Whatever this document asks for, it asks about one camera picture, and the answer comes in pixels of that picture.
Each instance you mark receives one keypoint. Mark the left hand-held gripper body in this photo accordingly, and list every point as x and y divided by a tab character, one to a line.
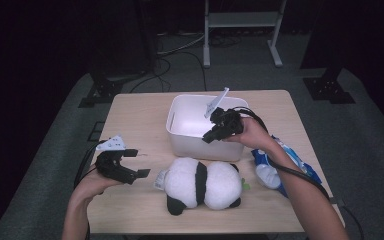
113	165

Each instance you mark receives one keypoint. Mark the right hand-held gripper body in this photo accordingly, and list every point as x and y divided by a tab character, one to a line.
228	120

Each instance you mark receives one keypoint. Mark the white plastic bin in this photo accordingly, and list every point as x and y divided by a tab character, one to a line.
188	123

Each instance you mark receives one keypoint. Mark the panda plush toy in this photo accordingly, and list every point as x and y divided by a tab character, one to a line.
210	185

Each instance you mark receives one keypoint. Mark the person's right hand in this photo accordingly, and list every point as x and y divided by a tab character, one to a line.
253	133

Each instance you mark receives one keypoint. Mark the person's left hand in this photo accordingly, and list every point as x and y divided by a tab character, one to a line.
91	183

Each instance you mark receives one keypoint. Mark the black stand base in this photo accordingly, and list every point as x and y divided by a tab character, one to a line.
101	91
328	88

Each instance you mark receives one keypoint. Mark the white metal stand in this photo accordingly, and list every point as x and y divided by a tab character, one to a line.
243	19

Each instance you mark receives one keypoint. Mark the black tape strip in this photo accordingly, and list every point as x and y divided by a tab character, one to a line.
338	201

